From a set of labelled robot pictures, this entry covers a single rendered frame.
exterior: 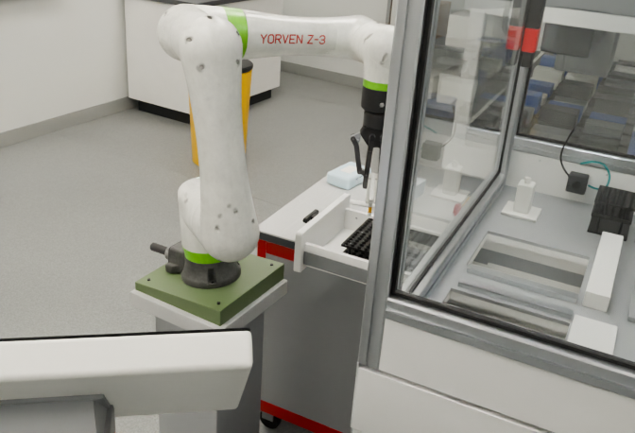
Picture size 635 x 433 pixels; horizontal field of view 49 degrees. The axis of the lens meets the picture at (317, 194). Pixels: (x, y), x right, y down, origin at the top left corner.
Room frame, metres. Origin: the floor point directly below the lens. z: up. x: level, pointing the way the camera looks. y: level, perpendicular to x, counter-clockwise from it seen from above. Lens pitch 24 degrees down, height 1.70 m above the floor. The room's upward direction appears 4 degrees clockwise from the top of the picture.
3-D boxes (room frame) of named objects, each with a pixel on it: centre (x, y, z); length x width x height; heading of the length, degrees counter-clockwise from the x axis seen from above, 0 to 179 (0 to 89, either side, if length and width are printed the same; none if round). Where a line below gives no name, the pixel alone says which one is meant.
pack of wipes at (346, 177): (2.25, -0.11, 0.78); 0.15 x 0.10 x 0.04; 147
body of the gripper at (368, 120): (1.60, -0.13, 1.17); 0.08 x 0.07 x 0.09; 89
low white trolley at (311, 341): (2.00, -0.21, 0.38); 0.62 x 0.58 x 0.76; 155
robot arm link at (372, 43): (1.61, -0.13, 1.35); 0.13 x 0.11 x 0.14; 28
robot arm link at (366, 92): (1.61, -0.13, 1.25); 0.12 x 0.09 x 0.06; 179
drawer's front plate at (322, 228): (1.64, -0.02, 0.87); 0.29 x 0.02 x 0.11; 155
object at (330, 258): (1.55, -0.21, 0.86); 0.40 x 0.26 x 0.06; 65
